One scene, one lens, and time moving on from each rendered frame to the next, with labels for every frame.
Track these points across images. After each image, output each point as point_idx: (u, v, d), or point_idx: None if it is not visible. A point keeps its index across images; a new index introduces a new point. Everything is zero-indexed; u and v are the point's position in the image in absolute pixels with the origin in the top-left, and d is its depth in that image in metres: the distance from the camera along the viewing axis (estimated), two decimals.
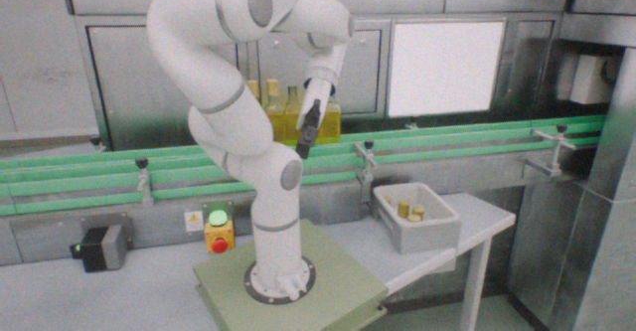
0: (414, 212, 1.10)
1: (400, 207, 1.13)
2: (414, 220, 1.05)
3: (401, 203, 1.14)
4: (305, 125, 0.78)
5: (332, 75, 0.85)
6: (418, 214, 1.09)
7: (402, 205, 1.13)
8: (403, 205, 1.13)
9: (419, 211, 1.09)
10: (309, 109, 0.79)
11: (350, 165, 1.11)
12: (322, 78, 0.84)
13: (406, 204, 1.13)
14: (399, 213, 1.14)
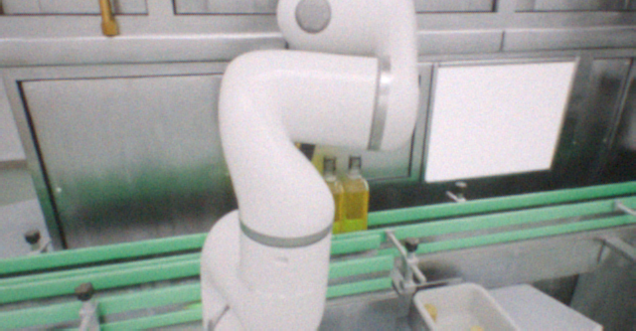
0: None
1: None
2: None
3: None
4: (303, 142, 0.78)
5: None
6: None
7: None
8: None
9: None
10: None
11: (384, 270, 0.80)
12: None
13: None
14: None
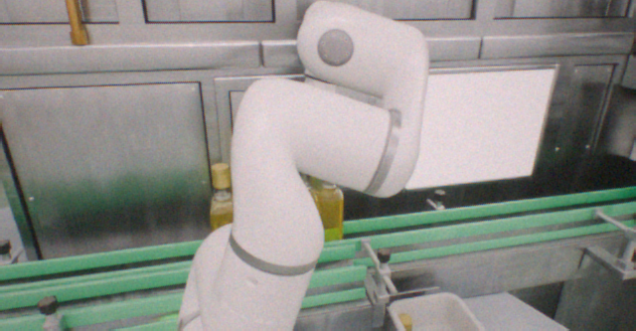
0: None
1: None
2: None
3: None
4: None
5: None
6: None
7: None
8: None
9: None
10: None
11: (357, 280, 0.80)
12: None
13: None
14: None
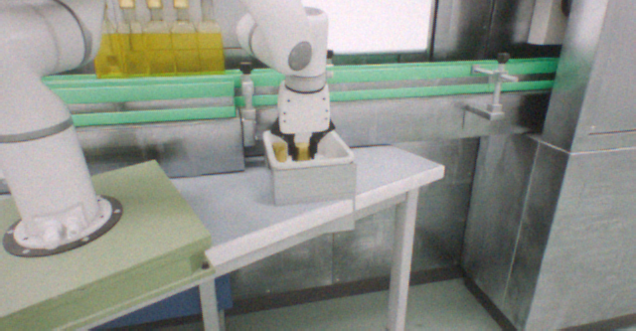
0: None
1: None
2: (300, 146, 0.79)
3: None
4: None
5: (289, 78, 0.68)
6: None
7: None
8: None
9: None
10: (277, 120, 0.77)
11: (227, 97, 0.86)
12: (285, 82, 0.71)
13: None
14: (156, 2, 0.87)
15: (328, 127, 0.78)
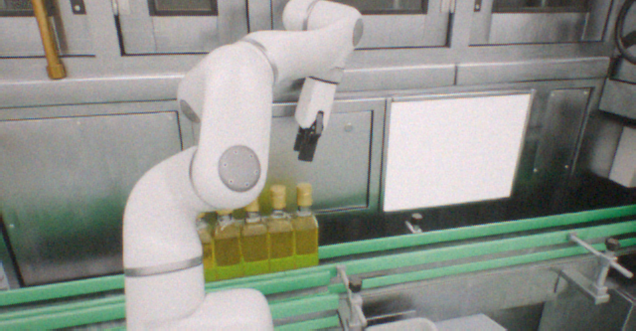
0: (282, 192, 0.82)
1: None
2: (309, 186, 0.84)
3: None
4: (304, 142, 0.77)
5: (338, 73, 0.74)
6: (285, 191, 0.83)
7: None
8: None
9: (284, 187, 0.83)
10: (311, 123, 0.74)
11: (330, 309, 0.81)
12: (327, 80, 0.73)
13: None
14: (255, 206, 0.82)
15: None
